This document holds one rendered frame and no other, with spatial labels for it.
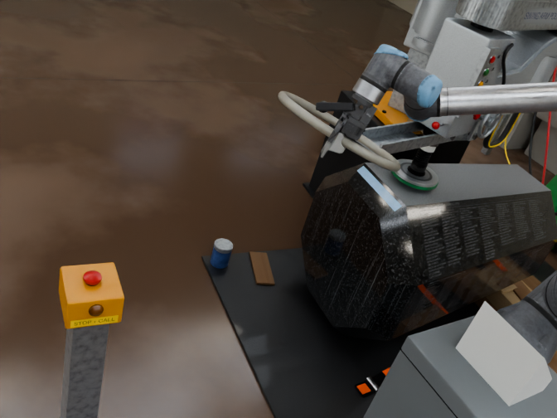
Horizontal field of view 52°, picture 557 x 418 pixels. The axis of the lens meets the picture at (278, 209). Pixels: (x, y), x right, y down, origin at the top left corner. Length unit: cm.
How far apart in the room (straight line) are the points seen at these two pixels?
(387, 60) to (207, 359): 154
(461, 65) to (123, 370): 182
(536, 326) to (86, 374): 117
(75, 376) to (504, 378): 114
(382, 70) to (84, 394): 118
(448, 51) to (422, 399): 131
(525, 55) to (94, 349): 211
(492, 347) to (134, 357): 150
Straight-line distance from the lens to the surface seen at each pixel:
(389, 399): 195
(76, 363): 147
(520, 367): 173
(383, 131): 234
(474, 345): 181
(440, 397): 178
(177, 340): 269
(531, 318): 174
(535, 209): 311
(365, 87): 173
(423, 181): 259
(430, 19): 333
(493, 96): 185
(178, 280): 297
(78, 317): 132
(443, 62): 241
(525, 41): 282
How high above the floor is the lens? 199
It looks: 33 degrees down
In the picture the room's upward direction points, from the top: 17 degrees clockwise
